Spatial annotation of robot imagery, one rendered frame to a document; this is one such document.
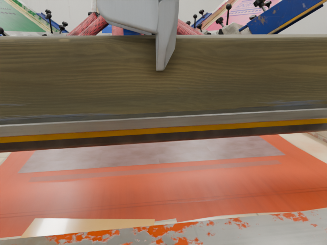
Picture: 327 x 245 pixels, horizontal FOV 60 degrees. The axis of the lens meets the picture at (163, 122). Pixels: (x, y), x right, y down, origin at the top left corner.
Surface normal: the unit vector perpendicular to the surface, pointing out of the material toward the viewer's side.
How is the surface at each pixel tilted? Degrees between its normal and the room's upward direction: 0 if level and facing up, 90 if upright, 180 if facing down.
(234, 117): 93
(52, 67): 93
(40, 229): 0
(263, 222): 0
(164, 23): 105
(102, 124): 93
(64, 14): 90
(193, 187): 0
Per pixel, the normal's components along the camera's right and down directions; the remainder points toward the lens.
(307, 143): -0.01, -0.96
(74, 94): 0.16, 0.33
